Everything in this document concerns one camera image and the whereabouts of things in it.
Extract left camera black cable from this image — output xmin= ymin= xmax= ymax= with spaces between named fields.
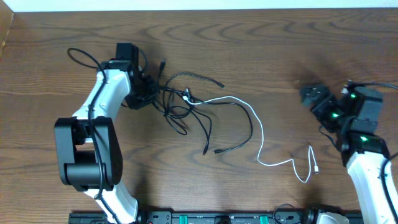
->
xmin=67 ymin=47 xmax=122 ymax=224

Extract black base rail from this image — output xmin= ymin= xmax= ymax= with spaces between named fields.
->
xmin=67 ymin=203 xmax=364 ymax=224

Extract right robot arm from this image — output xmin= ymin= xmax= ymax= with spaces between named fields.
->
xmin=300 ymin=82 xmax=397 ymax=223

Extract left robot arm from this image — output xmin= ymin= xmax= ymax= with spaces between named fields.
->
xmin=54 ymin=43 xmax=160 ymax=223

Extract white cable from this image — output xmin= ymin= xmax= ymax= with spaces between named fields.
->
xmin=182 ymin=95 xmax=320 ymax=184

